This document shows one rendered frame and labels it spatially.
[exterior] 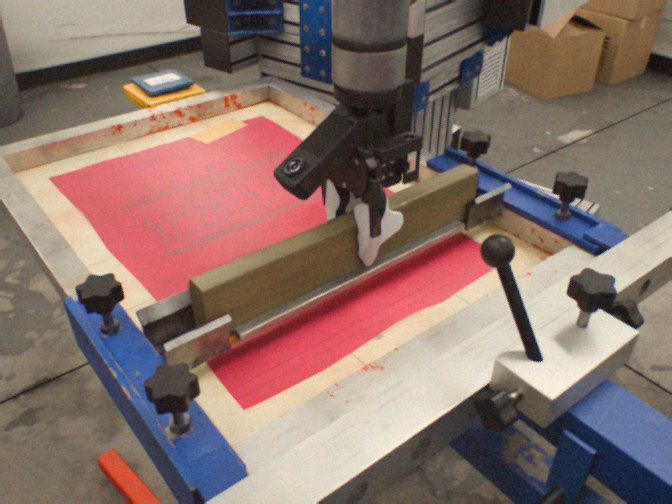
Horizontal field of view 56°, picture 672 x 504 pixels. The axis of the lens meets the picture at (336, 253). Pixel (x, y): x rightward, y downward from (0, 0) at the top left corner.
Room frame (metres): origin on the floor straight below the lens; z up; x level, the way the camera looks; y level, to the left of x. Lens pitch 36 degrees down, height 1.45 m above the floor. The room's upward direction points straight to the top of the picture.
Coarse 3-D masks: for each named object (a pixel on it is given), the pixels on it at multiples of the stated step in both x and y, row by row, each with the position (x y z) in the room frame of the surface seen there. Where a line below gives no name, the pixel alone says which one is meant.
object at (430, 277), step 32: (256, 128) 1.09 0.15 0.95; (192, 160) 0.96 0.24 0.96; (288, 224) 0.76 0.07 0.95; (416, 256) 0.68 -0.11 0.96; (448, 256) 0.68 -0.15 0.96; (480, 256) 0.68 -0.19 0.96; (352, 288) 0.61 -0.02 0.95; (384, 288) 0.61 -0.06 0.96; (416, 288) 0.61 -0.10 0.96; (448, 288) 0.61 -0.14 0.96
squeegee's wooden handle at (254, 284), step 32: (416, 192) 0.67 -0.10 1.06; (448, 192) 0.69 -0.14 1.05; (320, 224) 0.60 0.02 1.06; (352, 224) 0.60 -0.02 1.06; (416, 224) 0.66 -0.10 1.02; (448, 224) 0.70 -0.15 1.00; (256, 256) 0.54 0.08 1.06; (288, 256) 0.54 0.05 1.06; (320, 256) 0.57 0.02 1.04; (352, 256) 0.60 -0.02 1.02; (192, 288) 0.49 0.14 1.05; (224, 288) 0.49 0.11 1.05; (256, 288) 0.51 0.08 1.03; (288, 288) 0.54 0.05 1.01
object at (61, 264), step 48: (240, 96) 1.18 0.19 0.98; (288, 96) 1.17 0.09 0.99; (48, 144) 0.95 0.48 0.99; (96, 144) 1.00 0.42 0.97; (0, 192) 0.79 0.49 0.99; (48, 240) 0.67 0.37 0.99; (528, 240) 0.71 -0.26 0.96; (528, 288) 0.57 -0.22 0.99; (432, 336) 0.49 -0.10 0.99; (336, 384) 0.42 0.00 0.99; (384, 384) 0.42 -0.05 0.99; (288, 432) 0.36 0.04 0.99
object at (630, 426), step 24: (600, 384) 0.37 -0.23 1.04; (576, 408) 0.35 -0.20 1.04; (600, 408) 0.35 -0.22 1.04; (624, 408) 0.35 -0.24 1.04; (648, 408) 0.35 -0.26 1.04; (552, 432) 0.35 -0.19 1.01; (576, 432) 0.34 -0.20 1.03; (600, 432) 0.32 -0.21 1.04; (624, 432) 0.32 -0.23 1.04; (648, 432) 0.32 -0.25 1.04; (600, 456) 0.32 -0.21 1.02; (624, 456) 0.30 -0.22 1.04; (648, 456) 0.30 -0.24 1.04; (600, 480) 0.31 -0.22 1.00; (624, 480) 0.30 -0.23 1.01; (648, 480) 0.29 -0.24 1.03
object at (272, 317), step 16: (464, 224) 0.70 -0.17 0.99; (416, 240) 0.66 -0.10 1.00; (432, 240) 0.66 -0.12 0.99; (384, 256) 0.63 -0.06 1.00; (400, 256) 0.63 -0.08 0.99; (352, 272) 0.59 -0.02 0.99; (368, 272) 0.59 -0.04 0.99; (320, 288) 0.56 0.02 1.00; (336, 288) 0.56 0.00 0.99; (288, 304) 0.53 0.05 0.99; (304, 304) 0.54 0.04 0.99; (256, 320) 0.51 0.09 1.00; (272, 320) 0.51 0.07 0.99; (240, 336) 0.49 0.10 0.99
